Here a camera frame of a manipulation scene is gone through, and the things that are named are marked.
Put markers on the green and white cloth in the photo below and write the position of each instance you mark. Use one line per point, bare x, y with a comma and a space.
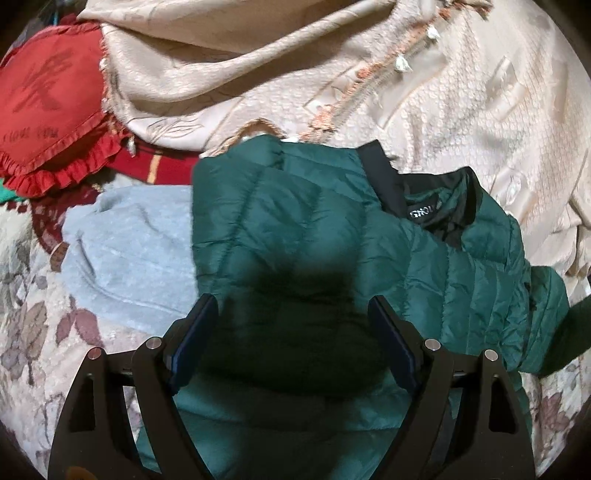
8, 194

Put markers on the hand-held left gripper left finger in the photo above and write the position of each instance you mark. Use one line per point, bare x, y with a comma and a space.
194, 344

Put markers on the light blue fleece garment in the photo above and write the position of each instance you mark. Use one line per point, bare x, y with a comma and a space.
134, 263

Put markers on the red ruffled cushion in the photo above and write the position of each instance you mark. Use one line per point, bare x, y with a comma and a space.
48, 106

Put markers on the beige fringed bedspread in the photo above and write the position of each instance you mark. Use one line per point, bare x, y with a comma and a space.
369, 83

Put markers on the green puffer jacket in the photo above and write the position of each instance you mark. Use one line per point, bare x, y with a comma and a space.
323, 240

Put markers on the floral red patterned blanket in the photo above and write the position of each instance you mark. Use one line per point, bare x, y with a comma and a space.
41, 323

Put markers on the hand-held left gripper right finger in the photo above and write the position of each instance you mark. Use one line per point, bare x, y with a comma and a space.
396, 344

